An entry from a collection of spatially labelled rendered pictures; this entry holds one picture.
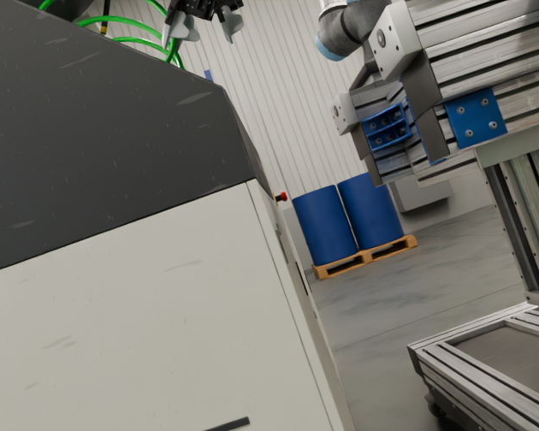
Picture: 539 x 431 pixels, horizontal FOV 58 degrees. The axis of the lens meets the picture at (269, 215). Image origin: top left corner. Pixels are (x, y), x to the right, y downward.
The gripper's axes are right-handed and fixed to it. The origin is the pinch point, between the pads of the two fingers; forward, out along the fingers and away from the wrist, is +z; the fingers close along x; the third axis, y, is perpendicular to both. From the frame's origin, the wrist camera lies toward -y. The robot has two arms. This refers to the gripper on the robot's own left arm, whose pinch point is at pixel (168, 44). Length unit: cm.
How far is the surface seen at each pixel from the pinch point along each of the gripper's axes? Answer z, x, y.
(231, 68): 40, 661, -149
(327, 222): 150, 439, 75
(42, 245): 35, -48, 8
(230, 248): 23, -45, 37
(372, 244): 155, 446, 135
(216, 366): 41, -50, 42
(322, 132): 79, 659, 24
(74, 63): 6.1, -39.3, 0.7
